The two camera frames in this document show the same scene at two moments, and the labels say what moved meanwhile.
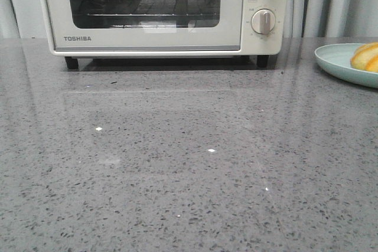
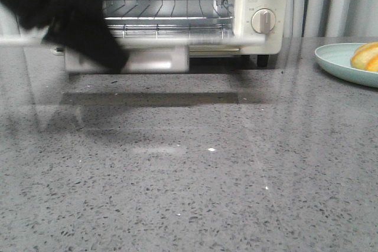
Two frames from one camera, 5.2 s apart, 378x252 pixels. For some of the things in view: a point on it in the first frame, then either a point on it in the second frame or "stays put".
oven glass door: x=95 y=10 → x=160 y=54
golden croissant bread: x=365 y=58 stays put
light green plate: x=336 y=58 stays put
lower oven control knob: x=263 y=20 stays put
